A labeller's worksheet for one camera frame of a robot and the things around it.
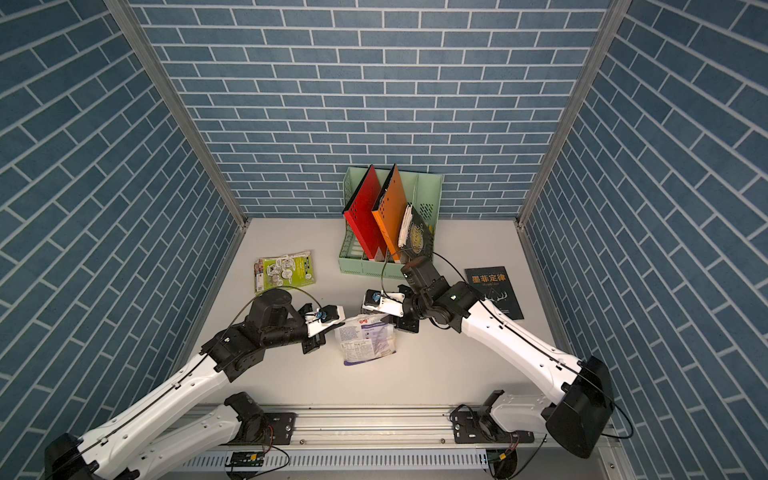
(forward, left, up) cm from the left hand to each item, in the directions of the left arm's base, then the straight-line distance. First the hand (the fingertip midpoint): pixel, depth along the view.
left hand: (347, 321), depth 72 cm
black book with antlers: (+23, -46, -17) cm, 54 cm away
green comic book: (+27, +25, -17) cm, 40 cm away
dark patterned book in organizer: (+31, -19, -3) cm, 36 cm away
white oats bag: (-2, -4, -5) cm, 7 cm away
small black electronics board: (-26, +24, -22) cm, 42 cm away
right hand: (+3, -10, 0) cm, 11 cm away
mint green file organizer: (+49, -22, +2) cm, 54 cm away
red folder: (+29, -1, +9) cm, 31 cm away
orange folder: (+33, -10, +7) cm, 35 cm away
